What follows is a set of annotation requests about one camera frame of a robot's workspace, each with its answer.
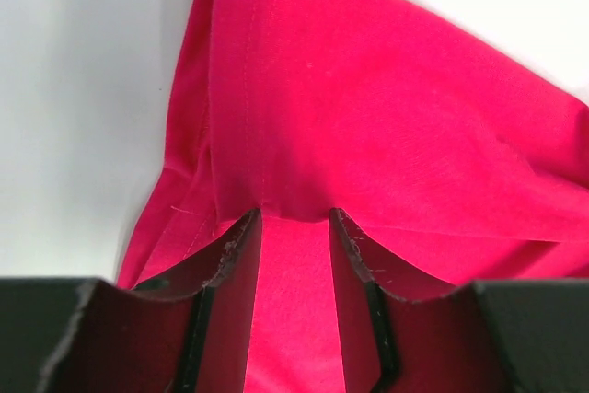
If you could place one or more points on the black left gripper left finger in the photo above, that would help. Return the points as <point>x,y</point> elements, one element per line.
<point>184,330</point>

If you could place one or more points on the pink t shirt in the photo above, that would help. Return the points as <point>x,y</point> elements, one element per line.
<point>446,151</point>

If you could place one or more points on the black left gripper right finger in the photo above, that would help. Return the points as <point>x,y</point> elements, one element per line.
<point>403,330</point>

